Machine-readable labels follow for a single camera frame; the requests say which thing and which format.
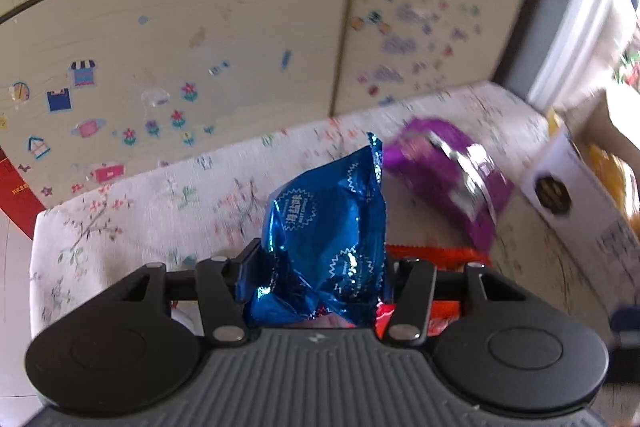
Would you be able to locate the orange-red snack packet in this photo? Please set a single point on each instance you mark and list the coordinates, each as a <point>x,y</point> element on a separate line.
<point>435,254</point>

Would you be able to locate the floral tablecloth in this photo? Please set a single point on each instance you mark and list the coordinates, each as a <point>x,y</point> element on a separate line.
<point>150,217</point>

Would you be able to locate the plain orange-yellow snack packet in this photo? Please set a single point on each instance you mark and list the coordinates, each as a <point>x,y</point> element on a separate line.
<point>612,172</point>

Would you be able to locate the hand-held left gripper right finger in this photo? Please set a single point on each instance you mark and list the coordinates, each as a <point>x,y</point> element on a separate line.
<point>407,287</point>

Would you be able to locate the cardboard box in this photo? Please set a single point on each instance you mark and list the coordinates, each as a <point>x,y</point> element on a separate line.
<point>575,187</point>

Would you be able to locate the cream cabinet with stickers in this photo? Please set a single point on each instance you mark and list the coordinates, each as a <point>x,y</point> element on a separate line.
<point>200,32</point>

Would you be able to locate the red box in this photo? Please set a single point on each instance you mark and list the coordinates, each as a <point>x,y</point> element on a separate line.
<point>15,197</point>

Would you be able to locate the blue foil snack packet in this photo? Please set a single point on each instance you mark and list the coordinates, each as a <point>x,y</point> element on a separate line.
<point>320,232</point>

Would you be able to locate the purple snack packet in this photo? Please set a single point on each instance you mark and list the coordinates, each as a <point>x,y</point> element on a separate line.
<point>440,167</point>

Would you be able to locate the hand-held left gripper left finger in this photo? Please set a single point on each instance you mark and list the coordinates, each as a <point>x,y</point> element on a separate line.
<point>247,264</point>

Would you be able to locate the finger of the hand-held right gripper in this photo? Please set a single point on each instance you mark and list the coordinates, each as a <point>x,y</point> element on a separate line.
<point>627,327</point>

